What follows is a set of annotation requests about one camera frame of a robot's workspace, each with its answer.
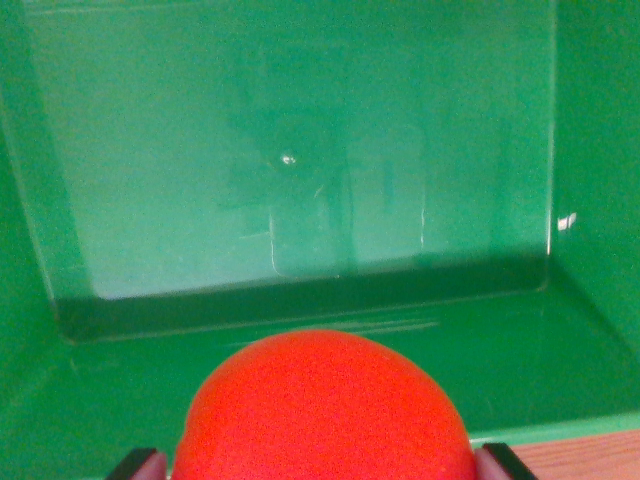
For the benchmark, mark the green plastic bin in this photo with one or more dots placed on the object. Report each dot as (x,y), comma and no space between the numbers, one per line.
(150,175)

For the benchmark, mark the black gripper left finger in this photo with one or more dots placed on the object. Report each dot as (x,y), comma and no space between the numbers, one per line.
(137,466)

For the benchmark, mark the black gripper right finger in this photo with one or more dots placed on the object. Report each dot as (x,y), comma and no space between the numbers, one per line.
(502,465)

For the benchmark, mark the orange round fruit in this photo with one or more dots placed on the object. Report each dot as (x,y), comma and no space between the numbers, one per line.
(322,410)

